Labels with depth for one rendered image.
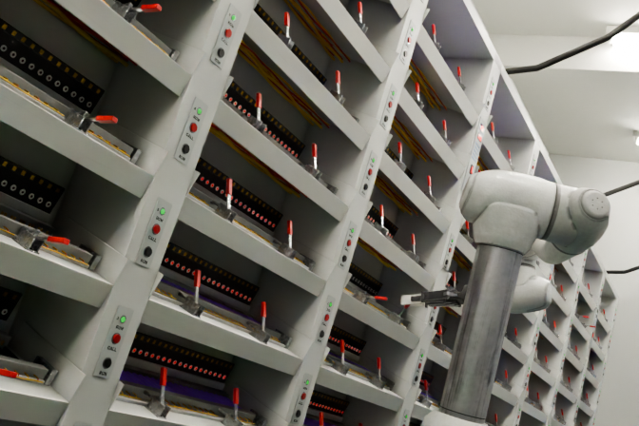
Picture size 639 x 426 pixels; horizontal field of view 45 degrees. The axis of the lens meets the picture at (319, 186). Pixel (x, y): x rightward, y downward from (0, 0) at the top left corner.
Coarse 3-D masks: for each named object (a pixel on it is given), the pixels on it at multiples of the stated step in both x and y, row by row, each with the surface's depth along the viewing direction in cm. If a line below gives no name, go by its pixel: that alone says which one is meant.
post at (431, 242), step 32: (448, 64) 285; (480, 64) 279; (480, 96) 274; (448, 128) 275; (416, 160) 276; (448, 192) 265; (416, 224) 266; (384, 288) 263; (416, 288) 258; (384, 352) 254; (416, 352) 250; (416, 384) 253; (352, 416) 251; (384, 416) 246
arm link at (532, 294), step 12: (528, 264) 222; (528, 276) 220; (516, 288) 219; (528, 288) 218; (540, 288) 217; (516, 300) 218; (528, 300) 217; (540, 300) 217; (516, 312) 221; (528, 312) 221
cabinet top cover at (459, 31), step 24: (432, 0) 251; (456, 0) 247; (432, 24) 266; (456, 24) 261; (480, 24) 261; (456, 48) 277; (480, 48) 272; (504, 72) 288; (504, 96) 303; (504, 120) 324; (528, 120) 322
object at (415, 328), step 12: (348, 276) 202; (360, 288) 248; (348, 300) 205; (384, 300) 261; (348, 312) 208; (360, 312) 213; (372, 312) 218; (396, 312) 258; (372, 324) 221; (384, 324) 227; (396, 324) 233; (408, 324) 252; (420, 324) 252; (396, 336) 236; (408, 336) 243; (420, 336) 251
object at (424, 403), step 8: (424, 376) 304; (432, 376) 310; (424, 384) 270; (424, 392) 303; (432, 392) 313; (416, 400) 268; (424, 400) 267; (432, 400) 286; (440, 400) 311; (416, 408) 257; (424, 408) 262; (432, 408) 277; (416, 416) 260
